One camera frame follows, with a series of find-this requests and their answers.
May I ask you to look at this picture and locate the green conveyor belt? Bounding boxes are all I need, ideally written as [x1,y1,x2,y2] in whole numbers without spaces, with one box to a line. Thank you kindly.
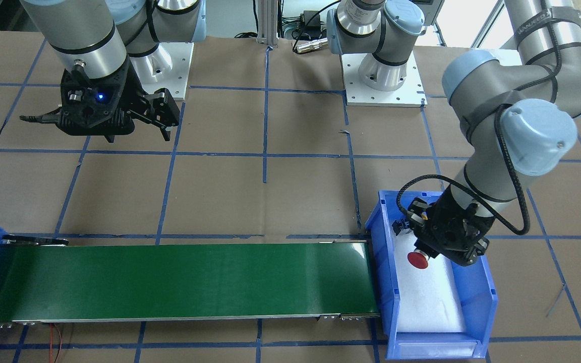
[0,242,380,325]

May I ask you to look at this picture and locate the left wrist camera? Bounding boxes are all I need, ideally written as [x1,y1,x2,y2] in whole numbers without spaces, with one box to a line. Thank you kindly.
[392,198,429,236]

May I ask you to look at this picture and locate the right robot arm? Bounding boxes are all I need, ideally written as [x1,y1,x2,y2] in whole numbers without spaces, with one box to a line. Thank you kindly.
[20,1,207,143]

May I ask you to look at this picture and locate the red conveyor power wire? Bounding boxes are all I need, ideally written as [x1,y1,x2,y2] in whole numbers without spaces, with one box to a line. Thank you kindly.
[48,324,64,363]

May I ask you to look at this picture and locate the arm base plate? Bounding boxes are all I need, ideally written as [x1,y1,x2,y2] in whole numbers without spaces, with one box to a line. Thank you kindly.
[130,43,195,101]
[340,52,428,107]

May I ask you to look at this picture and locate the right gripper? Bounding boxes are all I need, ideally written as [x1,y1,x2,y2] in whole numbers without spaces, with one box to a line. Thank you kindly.
[61,58,180,143]

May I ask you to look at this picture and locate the aluminium frame post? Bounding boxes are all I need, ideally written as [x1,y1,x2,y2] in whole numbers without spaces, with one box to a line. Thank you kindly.
[256,0,280,48]

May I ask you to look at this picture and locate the red emergency stop button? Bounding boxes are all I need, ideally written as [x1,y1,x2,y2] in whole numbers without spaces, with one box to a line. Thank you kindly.
[406,249,431,270]

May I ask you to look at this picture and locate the white foam pad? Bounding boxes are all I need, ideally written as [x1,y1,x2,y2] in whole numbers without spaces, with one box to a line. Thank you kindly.
[393,234,466,333]

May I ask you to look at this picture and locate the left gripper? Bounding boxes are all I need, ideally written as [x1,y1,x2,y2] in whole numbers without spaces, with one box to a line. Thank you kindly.
[420,192,494,267]

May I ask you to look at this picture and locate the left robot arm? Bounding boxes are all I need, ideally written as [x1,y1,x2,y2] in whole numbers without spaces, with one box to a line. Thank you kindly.
[396,1,581,269]

